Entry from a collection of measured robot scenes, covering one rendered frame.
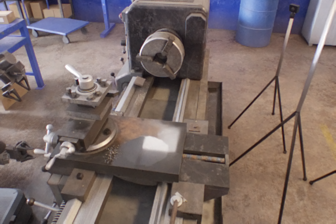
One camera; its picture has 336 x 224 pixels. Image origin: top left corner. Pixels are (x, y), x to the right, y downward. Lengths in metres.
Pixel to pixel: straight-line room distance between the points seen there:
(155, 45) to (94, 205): 0.87
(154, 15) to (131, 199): 1.04
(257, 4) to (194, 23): 2.79
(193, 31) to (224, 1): 3.43
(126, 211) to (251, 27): 3.66
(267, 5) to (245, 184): 2.84
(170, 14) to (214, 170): 0.94
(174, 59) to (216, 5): 3.57
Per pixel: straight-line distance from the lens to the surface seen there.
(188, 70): 1.77
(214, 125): 2.12
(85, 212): 1.15
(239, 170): 2.37
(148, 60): 1.51
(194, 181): 1.14
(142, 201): 1.27
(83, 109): 1.22
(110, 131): 1.25
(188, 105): 1.57
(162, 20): 1.66
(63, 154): 1.11
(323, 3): 4.75
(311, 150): 2.78
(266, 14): 4.38
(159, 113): 1.69
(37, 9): 5.67
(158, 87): 1.95
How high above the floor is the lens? 1.78
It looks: 35 degrees down
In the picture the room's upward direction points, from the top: straight up
